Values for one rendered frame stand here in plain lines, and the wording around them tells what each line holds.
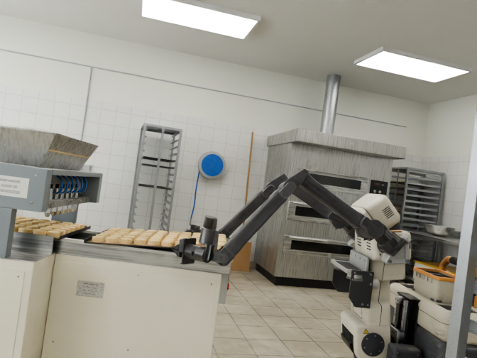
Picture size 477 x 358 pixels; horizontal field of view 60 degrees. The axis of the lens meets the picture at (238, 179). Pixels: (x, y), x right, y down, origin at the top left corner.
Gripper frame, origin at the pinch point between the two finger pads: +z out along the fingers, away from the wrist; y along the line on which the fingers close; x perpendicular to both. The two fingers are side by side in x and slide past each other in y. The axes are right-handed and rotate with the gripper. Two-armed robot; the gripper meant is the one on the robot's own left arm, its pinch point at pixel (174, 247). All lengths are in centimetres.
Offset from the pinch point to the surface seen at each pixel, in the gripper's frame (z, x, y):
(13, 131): 40, -51, -41
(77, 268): 29.8, -25.4, 11.8
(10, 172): 31, -54, -25
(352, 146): 107, 374, -94
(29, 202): 25, -48, -15
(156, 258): 7.7, -2.7, 5.3
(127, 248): 16.4, -11.3, 2.3
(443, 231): 25, 493, 7
